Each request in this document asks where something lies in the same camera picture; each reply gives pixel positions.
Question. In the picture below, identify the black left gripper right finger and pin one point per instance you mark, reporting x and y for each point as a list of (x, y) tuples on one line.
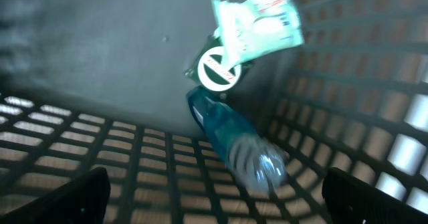
[(352, 201)]

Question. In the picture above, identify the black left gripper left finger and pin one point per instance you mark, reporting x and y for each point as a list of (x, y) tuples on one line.
[(83, 200)]

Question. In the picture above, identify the blue clear plastic bottle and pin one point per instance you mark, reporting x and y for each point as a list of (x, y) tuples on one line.
[(255, 162)]

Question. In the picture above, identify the dark green round-logo packet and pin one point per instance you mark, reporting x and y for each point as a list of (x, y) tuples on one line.
[(209, 68)]

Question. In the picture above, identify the green wet wipes pack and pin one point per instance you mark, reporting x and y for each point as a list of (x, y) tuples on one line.
[(255, 28)]

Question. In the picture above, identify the grey plastic basket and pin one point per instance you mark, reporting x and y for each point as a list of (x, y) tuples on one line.
[(99, 83)]

